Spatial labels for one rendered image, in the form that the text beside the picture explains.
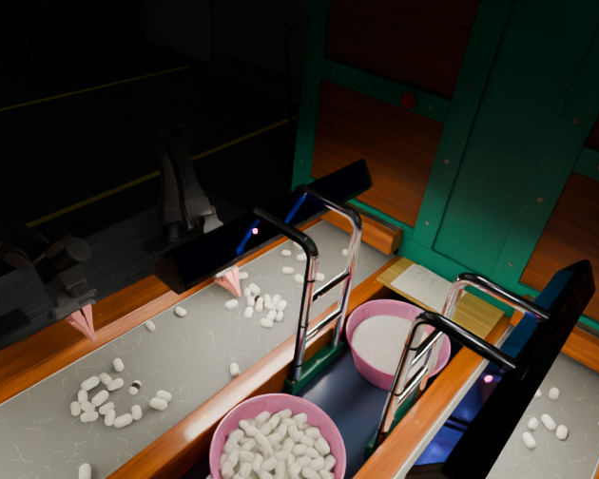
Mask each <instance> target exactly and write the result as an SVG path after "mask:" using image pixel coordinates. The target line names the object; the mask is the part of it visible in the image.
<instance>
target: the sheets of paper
mask: <svg viewBox="0 0 599 479"><path fill-rule="evenodd" d="M390 284H392V285H394V287H396V288H397V289H399V290H400V291H402V292H404V293H406V294H408V295H410V296H412V297H414V298H416V299H418V300H419V301H421V302H423V303H424V304H426V305H428V306H430V307H431V308H433V309H435V310H437V311H438V312H440V313H441V312H442V309H443V306H444V304H445V301H446V298H447V296H448V294H449V291H450V289H451V286H452V284H451V283H450V282H449V281H448V280H446V279H445V278H442V277H440V276H439V275H437V274H435V273H434V272H432V271H430V270H428V269H427V268H425V267H423V266H422V265H418V266H417V265H415V264H413V265H411V266H410V267H409V268H408V269H407V270H406V271H404V272H403V273H402V274H401V275H400V276H399V277H397V278H396V279H395V280H394V281H393V282H391V283H390Z"/></svg>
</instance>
